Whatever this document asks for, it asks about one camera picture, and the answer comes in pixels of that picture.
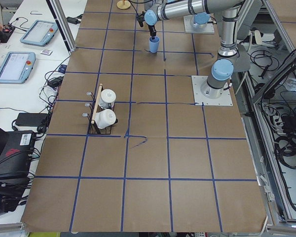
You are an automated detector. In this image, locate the lower teach pendant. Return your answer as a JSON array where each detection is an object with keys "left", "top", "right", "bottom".
[{"left": 0, "top": 51, "right": 36, "bottom": 84}]

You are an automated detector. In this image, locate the black wire mug rack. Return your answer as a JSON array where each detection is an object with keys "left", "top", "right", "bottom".
[{"left": 82, "top": 84, "right": 118, "bottom": 135}]

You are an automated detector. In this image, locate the aluminium frame post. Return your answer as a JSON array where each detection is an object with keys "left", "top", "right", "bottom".
[{"left": 46, "top": 0, "right": 76, "bottom": 52}]

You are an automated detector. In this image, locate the upper white mug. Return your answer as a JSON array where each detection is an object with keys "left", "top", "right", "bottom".
[{"left": 99, "top": 89, "right": 116, "bottom": 109}]

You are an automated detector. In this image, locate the lower white mug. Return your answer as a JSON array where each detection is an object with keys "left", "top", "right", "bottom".
[{"left": 95, "top": 109, "right": 118, "bottom": 129}]

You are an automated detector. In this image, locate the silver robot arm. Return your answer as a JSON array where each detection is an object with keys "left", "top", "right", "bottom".
[{"left": 138, "top": 0, "right": 253, "bottom": 99}]

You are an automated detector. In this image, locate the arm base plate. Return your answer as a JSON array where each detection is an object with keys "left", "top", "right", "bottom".
[
  {"left": 184, "top": 16, "right": 215, "bottom": 34},
  {"left": 191, "top": 76, "right": 233, "bottom": 106}
]

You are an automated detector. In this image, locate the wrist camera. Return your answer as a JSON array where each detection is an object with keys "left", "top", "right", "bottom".
[{"left": 137, "top": 14, "right": 145, "bottom": 28}]

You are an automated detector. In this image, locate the black power adapter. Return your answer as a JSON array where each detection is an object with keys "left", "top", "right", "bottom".
[{"left": 15, "top": 113, "right": 47, "bottom": 127}]

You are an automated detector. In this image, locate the light blue plastic cup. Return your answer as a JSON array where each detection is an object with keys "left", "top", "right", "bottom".
[{"left": 149, "top": 36, "right": 160, "bottom": 53}]

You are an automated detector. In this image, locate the teach pendant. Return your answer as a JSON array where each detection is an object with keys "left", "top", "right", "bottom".
[
  {"left": 0, "top": 51, "right": 36, "bottom": 84},
  {"left": 20, "top": 20, "right": 58, "bottom": 46}
]

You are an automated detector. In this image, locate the small black power brick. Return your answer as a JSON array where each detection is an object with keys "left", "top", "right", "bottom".
[{"left": 66, "top": 17, "right": 80, "bottom": 25}]

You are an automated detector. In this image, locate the black computer box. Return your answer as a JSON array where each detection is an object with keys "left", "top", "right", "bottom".
[{"left": 0, "top": 128, "right": 36, "bottom": 180}]

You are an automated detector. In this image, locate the white mug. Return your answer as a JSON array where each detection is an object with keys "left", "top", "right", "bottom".
[
  {"left": 99, "top": 89, "right": 116, "bottom": 109},
  {"left": 95, "top": 109, "right": 118, "bottom": 129}
]

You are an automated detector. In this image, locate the upper teach pendant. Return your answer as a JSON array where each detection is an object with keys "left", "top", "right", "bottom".
[{"left": 20, "top": 20, "right": 58, "bottom": 46}]

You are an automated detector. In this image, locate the wooden cup tree stand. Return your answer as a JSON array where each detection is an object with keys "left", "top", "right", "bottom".
[{"left": 116, "top": 0, "right": 131, "bottom": 10}]

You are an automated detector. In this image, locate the grey office chair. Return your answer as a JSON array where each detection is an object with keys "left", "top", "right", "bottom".
[{"left": 230, "top": 24, "right": 264, "bottom": 74}]

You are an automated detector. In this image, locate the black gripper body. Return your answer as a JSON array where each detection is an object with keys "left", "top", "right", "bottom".
[{"left": 148, "top": 25, "right": 155, "bottom": 34}]

